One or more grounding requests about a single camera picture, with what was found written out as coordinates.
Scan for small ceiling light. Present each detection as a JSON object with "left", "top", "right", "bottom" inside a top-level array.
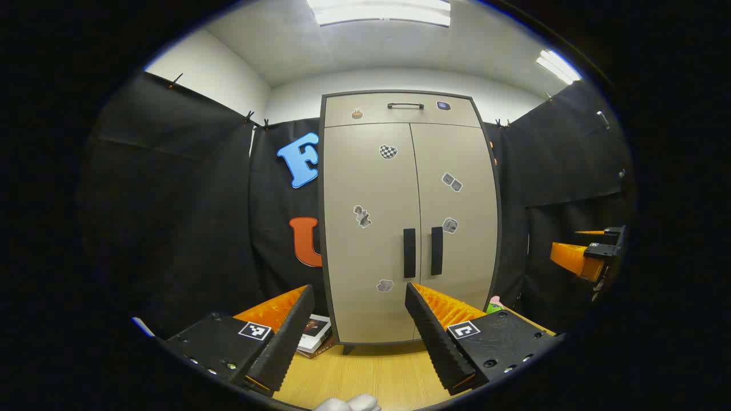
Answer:
[{"left": 536, "top": 50, "right": 582, "bottom": 85}]

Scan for long ceiling light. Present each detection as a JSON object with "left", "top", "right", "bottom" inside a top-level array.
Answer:
[{"left": 307, "top": 0, "right": 452, "bottom": 27}]

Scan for grey cabinet drawer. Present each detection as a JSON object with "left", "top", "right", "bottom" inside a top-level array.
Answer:
[{"left": 324, "top": 93, "right": 482, "bottom": 128}]

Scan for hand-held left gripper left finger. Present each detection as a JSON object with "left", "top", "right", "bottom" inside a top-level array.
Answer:
[{"left": 163, "top": 284, "right": 316, "bottom": 397}]

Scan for small white booklet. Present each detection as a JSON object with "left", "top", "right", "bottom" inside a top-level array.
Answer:
[{"left": 296, "top": 314, "right": 335, "bottom": 359}]

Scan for black backdrop cloth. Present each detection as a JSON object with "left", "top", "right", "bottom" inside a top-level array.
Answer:
[{"left": 80, "top": 71, "right": 634, "bottom": 343}]

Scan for grey cabinet door checkered sticker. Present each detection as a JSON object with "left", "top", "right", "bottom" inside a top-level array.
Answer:
[{"left": 323, "top": 123, "right": 423, "bottom": 345}]

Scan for grey double-door shoe cabinet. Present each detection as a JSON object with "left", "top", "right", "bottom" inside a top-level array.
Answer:
[{"left": 318, "top": 90, "right": 503, "bottom": 356}]

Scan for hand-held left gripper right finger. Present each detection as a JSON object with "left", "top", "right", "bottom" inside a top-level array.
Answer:
[{"left": 404, "top": 281, "right": 566, "bottom": 396}]

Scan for grey cabinet door square stickers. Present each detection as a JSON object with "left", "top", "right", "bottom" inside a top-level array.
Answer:
[{"left": 410, "top": 123, "right": 500, "bottom": 341}]

